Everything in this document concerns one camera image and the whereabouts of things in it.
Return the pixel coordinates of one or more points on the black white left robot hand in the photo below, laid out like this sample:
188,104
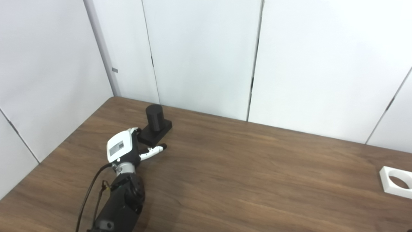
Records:
119,148

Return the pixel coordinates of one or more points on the black peg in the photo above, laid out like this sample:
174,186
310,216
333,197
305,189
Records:
155,117

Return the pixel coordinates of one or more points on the white square piece with hole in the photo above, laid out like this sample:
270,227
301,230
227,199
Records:
388,183

